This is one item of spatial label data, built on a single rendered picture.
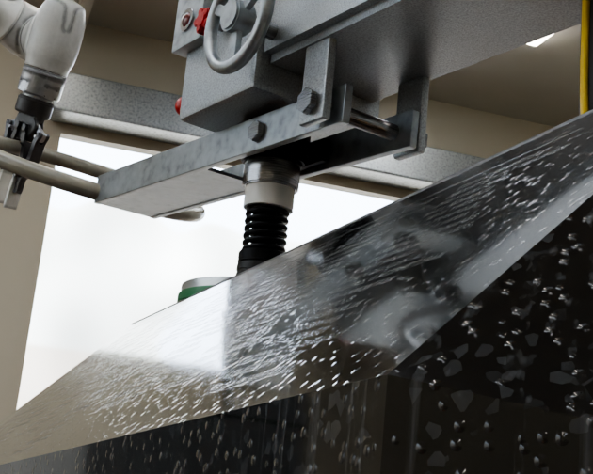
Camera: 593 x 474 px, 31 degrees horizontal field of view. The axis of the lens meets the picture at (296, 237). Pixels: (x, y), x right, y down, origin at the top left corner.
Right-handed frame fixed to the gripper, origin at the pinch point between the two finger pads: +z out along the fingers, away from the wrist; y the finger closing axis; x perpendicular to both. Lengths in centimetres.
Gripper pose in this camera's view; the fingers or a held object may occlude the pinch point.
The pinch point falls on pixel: (8, 190)
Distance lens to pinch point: 228.6
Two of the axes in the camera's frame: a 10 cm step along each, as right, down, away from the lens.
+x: 6.4, 1.5, 7.5
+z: -3.2, 9.5, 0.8
